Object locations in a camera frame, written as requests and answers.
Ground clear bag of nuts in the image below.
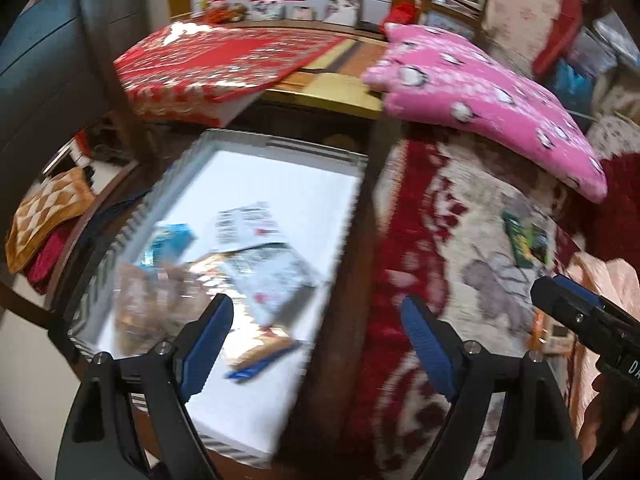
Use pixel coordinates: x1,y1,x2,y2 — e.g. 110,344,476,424
113,263,210,356

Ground yellow cracker packet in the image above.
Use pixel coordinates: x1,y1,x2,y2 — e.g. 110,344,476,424
226,327,302,384

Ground white silver snack packet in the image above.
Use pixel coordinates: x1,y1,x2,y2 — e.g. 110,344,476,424
221,244,322,326

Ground peach satin cloth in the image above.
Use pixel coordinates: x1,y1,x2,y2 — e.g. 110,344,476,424
559,252,639,460

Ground green snack packet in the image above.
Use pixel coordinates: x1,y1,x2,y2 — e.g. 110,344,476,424
501,209,550,269

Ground red floral blanket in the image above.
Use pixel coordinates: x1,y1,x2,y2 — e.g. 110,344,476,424
346,125,639,479

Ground blue snack packet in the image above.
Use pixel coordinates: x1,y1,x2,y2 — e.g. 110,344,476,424
137,223,195,269

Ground orange checkered cushion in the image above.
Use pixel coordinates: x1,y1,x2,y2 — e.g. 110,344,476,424
6,167,96,274

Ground pink penguin pillow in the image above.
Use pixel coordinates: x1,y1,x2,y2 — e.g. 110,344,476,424
360,23,608,204

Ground striped white tray box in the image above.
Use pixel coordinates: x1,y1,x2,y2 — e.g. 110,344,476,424
68,129,367,468

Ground red embroidered cloth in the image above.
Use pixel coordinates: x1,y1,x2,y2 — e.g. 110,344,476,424
114,22,345,127

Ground dark wooden chair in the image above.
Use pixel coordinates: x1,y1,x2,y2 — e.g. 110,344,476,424
0,0,162,331

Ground plush toys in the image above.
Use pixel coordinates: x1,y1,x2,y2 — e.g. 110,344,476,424
201,0,247,25

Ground wedding photo frame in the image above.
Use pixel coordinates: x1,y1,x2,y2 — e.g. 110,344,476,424
323,0,362,27

